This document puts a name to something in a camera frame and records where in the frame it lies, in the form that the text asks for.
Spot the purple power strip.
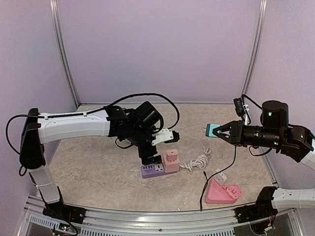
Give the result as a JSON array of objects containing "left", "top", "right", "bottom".
[{"left": 140, "top": 164, "right": 177, "bottom": 179}]

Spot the pink cube socket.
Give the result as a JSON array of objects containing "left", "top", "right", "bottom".
[{"left": 162, "top": 153, "right": 180, "bottom": 173}]

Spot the teal adapter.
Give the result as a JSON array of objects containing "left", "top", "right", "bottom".
[{"left": 205, "top": 123, "right": 220, "bottom": 138}]

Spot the white plug adapter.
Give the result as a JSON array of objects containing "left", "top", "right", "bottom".
[{"left": 213, "top": 169, "right": 227, "bottom": 186}]

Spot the thin black cable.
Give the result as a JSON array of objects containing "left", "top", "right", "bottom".
[{"left": 199, "top": 146, "right": 237, "bottom": 212}]

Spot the pink plug adapter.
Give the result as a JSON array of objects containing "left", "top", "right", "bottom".
[{"left": 225, "top": 184, "right": 243, "bottom": 201}]

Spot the pink triangular power strip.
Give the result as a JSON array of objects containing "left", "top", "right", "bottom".
[{"left": 205, "top": 179, "right": 237, "bottom": 204}]

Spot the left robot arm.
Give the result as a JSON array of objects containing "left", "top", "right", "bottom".
[{"left": 15, "top": 93, "right": 180, "bottom": 219}]

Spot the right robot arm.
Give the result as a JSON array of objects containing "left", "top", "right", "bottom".
[{"left": 206, "top": 94, "right": 315, "bottom": 218}]

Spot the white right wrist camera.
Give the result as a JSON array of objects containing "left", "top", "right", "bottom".
[{"left": 233, "top": 98, "right": 251, "bottom": 125}]

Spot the white coiled cable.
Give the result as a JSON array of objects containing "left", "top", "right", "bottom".
[{"left": 179, "top": 147, "right": 212, "bottom": 172}]

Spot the aluminium frame post right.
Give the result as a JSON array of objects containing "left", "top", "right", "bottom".
[{"left": 240, "top": 0, "right": 268, "bottom": 97}]

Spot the aluminium frame post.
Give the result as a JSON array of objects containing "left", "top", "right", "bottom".
[
  {"left": 240, "top": 0, "right": 268, "bottom": 97},
  {"left": 49, "top": 0, "right": 81, "bottom": 109}
]

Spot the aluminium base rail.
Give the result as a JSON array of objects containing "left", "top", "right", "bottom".
[{"left": 23, "top": 194, "right": 303, "bottom": 236}]

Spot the aluminium frame post left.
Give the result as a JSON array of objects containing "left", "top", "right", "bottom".
[{"left": 49, "top": 0, "right": 81, "bottom": 109}]

